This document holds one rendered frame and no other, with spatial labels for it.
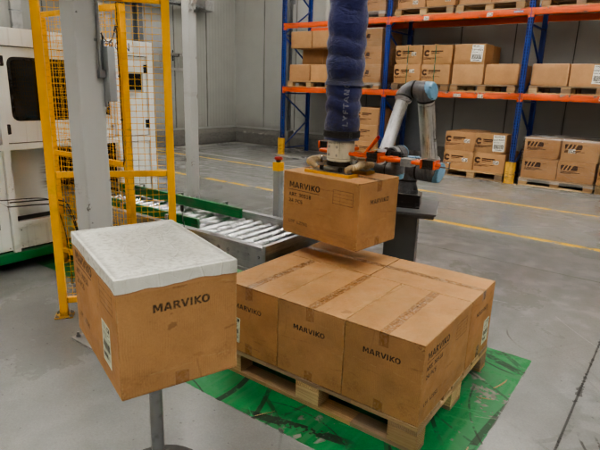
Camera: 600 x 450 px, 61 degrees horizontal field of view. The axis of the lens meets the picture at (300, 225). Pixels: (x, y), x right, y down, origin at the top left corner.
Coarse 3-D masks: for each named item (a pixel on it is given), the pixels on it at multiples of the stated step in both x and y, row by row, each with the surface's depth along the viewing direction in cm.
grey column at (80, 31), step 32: (64, 0) 270; (96, 0) 275; (64, 32) 275; (96, 32) 279; (64, 64) 281; (96, 64) 283; (96, 96) 287; (96, 128) 290; (96, 160) 294; (96, 192) 297; (96, 224) 301
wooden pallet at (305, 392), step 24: (240, 360) 286; (480, 360) 297; (264, 384) 278; (288, 384) 277; (312, 384) 257; (456, 384) 264; (312, 408) 260; (336, 408) 257; (384, 432) 240; (408, 432) 228
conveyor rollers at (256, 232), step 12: (156, 204) 453; (192, 216) 417; (204, 216) 416; (216, 216) 415; (228, 216) 424; (204, 228) 381; (216, 228) 381; (228, 228) 387; (240, 228) 386; (252, 228) 384; (264, 228) 394; (276, 228) 391; (252, 240) 357; (264, 240) 355; (276, 240) 363
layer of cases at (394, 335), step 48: (240, 288) 275; (288, 288) 272; (336, 288) 273; (384, 288) 276; (432, 288) 278; (480, 288) 280; (240, 336) 283; (288, 336) 261; (336, 336) 242; (384, 336) 226; (432, 336) 224; (480, 336) 287; (336, 384) 248; (384, 384) 231; (432, 384) 232
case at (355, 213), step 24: (288, 192) 324; (312, 192) 310; (336, 192) 298; (360, 192) 286; (384, 192) 304; (288, 216) 328; (312, 216) 314; (336, 216) 301; (360, 216) 291; (384, 216) 310; (336, 240) 304; (360, 240) 296; (384, 240) 315
